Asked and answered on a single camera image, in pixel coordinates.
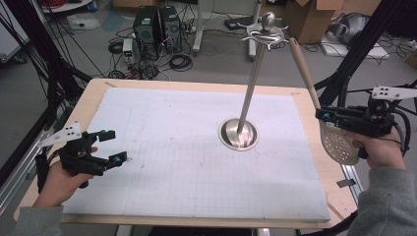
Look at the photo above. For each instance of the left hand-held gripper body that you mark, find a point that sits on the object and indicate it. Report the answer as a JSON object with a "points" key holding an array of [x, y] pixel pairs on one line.
{"points": [[77, 154]]}

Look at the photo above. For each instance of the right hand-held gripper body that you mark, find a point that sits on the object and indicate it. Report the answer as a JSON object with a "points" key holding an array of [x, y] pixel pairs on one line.
{"points": [[370, 119]]}

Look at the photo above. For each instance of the beige slotted spoon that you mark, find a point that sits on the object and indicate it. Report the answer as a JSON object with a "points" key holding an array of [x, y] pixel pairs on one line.
{"points": [[303, 65]]}

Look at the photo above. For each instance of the metal utensil stand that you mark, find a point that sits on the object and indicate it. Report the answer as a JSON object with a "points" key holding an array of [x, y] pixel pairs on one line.
{"points": [[250, 85]]}

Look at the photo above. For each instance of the person's right hand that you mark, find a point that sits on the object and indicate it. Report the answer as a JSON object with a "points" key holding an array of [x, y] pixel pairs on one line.
{"points": [[383, 150]]}

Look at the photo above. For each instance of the person's left hand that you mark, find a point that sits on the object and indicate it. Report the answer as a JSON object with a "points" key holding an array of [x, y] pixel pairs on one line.
{"points": [[57, 188]]}

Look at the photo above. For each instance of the white grid mat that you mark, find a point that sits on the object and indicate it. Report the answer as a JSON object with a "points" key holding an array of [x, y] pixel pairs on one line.
{"points": [[170, 147]]}

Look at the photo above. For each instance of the white flat board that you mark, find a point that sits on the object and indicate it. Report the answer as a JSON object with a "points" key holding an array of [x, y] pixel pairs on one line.
{"points": [[360, 50]]}

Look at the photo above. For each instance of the black clip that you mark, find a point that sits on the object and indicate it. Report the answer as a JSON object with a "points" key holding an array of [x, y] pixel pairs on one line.
{"points": [[345, 183]]}

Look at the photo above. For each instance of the grey bag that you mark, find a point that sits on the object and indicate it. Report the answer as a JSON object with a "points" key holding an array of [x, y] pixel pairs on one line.
{"points": [[350, 28]]}

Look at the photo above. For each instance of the grey bench power supply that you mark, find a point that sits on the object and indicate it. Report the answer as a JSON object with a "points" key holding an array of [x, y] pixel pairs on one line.
{"points": [[128, 49]]}

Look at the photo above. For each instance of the open cardboard box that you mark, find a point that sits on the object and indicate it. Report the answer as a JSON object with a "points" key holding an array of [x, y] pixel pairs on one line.
{"points": [[308, 19]]}

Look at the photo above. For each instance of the grey metal stand leg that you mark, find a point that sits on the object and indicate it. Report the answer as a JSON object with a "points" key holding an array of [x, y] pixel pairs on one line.
{"points": [[198, 32], [252, 52]]}

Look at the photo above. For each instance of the black computer tower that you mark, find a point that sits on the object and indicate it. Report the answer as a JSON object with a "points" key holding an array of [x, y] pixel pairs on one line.
{"points": [[170, 28], [146, 31]]}

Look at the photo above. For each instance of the white plastic bag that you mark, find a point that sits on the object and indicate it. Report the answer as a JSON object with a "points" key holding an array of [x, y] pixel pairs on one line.
{"points": [[83, 22]]}

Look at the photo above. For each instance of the black flat box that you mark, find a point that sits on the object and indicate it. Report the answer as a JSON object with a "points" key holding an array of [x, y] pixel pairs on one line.
{"points": [[237, 22]]}

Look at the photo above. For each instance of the white round table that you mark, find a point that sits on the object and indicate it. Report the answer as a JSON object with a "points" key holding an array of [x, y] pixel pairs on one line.
{"points": [[70, 5]]}

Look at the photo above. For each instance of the white cabinet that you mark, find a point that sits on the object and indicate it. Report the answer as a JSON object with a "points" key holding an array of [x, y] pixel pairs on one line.
{"points": [[10, 36]]}

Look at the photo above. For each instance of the aluminium rail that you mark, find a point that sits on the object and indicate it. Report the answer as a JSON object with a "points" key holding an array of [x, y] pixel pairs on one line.
{"points": [[352, 173], [16, 177]]}

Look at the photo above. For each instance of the black frame stand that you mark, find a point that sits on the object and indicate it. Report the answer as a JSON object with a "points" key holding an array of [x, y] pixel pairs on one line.
{"points": [[42, 49], [360, 46]]}

